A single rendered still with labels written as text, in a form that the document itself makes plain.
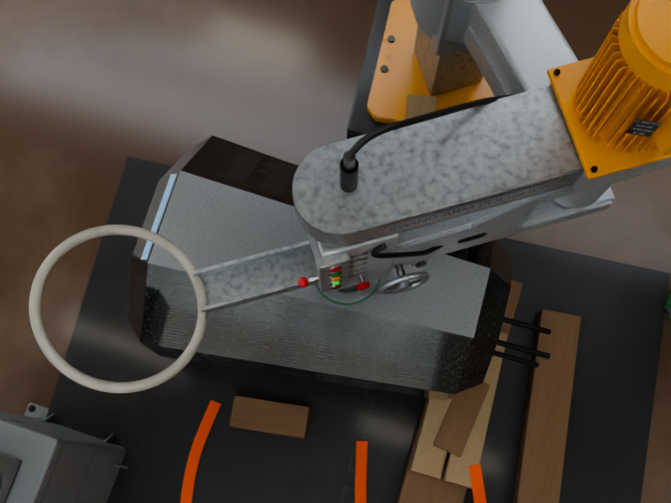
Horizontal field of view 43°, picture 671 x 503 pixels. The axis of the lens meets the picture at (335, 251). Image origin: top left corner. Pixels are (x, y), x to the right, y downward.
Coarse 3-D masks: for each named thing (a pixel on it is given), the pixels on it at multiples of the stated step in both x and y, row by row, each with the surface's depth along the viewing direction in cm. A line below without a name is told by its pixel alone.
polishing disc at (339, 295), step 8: (376, 280) 269; (320, 288) 268; (344, 288) 268; (352, 288) 268; (368, 288) 268; (328, 296) 268; (336, 296) 267; (344, 296) 267; (352, 296) 267; (360, 296) 267
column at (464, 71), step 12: (420, 36) 284; (420, 48) 289; (420, 60) 294; (432, 60) 277; (444, 60) 271; (456, 60) 274; (468, 60) 277; (432, 72) 282; (444, 72) 280; (456, 72) 283; (468, 72) 286; (480, 72) 289; (432, 84) 287; (444, 84) 289; (456, 84) 292; (468, 84) 295
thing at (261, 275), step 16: (256, 256) 246; (272, 256) 249; (288, 256) 251; (304, 256) 251; (192, 272) 244; (208, 272) 247; (224, 272) 249; (240, 272) 249; (256, 272) 249; (272, 272) 249; (288, 272) 249; (304, 272) 250; (208, 288) 248; (224, 288) 248; (240, 288) 248; (256, 288) 248; (272, 288) 244; (288, 288) 245; (208, 304) 246; (224, 304) 242
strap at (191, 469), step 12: (216, 408) 344; (204, 420) 342; (204, 432) 341; (360, 444) 339; (192, 456) 339; (360, 456) 338; (192, 468) 338; (360, 468) 337; (480, 468) 317; (192, 480) 336; (360, 480) 336; (480, 480) 316; (192, 492) 335; (360, 492) 335; (480, 492) 315
